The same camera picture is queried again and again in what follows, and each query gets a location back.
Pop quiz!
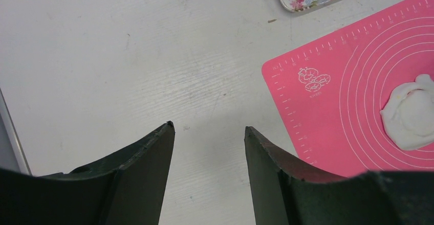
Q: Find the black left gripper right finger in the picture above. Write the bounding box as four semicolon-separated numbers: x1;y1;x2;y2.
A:
244;126;433;224

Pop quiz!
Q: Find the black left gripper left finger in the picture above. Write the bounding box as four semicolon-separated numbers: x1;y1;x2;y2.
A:
1;121;175;224

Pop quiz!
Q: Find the white dough lump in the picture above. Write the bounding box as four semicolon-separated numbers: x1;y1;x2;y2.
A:
380;74;433;150

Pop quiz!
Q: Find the pink silicone baking mat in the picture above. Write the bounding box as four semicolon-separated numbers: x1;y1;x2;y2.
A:
262;0;433;176

